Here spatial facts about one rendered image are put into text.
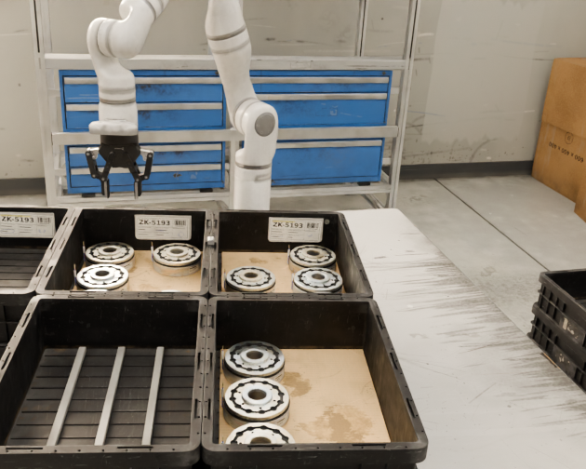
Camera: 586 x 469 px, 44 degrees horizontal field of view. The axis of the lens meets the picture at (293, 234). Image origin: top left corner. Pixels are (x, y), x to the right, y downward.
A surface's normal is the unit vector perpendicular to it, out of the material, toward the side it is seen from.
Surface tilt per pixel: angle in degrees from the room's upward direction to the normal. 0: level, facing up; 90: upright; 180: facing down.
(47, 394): 0
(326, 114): 90
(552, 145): 89
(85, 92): 90
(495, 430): 0
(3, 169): 90
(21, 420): 0
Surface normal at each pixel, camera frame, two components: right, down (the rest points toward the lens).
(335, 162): 0.25, 0.41
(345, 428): 0.06, -0.91
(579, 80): -0.93, 0.07
